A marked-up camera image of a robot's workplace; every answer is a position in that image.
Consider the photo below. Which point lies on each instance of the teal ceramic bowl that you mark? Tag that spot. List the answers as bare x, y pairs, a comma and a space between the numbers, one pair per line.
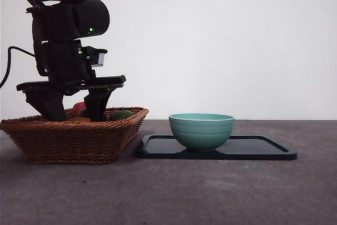
201, 132

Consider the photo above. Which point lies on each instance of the green avocado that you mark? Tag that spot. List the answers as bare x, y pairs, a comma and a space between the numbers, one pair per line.
121, 115

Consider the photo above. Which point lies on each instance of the orange-yellow kiwi fruit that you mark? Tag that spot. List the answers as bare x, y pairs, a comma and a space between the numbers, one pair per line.
79, 119

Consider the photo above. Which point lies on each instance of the brown wicker basket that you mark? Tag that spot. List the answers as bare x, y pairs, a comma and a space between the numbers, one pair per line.
68, 143

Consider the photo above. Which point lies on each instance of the red apple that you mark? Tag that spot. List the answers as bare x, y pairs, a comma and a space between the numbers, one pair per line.
78, 107

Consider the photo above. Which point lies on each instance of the pale grey left camera box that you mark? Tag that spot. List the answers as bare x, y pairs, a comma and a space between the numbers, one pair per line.
98, 60

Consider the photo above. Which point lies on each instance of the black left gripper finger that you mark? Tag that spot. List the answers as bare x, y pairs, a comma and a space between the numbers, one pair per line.
97, 103
51, 103

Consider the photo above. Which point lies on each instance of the dark green rectangular tray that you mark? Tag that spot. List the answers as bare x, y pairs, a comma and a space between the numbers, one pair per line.
250, 151

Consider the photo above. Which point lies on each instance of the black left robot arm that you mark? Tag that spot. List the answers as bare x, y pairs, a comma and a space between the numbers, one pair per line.
60, 24

